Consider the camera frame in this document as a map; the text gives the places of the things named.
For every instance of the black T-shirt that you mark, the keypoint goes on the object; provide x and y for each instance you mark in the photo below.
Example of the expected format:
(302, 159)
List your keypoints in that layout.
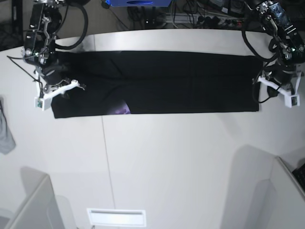
(156, 82)

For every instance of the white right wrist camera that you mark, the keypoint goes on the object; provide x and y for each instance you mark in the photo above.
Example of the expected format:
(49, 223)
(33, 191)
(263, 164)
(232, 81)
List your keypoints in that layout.
(46, 94)

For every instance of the black keyboard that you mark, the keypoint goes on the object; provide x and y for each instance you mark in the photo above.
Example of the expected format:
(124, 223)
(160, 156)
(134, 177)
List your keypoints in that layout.
(299, 178)

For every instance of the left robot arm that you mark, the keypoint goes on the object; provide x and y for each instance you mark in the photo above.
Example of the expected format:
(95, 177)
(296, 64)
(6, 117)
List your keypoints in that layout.
(286, 44)

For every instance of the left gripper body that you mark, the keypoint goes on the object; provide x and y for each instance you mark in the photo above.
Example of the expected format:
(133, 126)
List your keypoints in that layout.
(280, 73)

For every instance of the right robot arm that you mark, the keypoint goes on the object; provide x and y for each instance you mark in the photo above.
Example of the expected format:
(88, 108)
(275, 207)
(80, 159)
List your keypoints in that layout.
(40, 45)

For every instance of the white power strip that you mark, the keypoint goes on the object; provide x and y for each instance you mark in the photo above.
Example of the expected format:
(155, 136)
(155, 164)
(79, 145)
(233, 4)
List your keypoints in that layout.
(209, 21)

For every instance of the grey cloth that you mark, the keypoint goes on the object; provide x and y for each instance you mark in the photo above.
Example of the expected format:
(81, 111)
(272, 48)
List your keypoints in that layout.
(7, 142)

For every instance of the blue box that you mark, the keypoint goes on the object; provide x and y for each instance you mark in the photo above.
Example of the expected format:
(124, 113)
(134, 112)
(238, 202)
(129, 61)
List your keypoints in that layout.
(145, 3)

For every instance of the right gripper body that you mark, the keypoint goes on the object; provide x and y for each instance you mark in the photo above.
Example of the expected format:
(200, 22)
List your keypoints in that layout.
(54, 75)

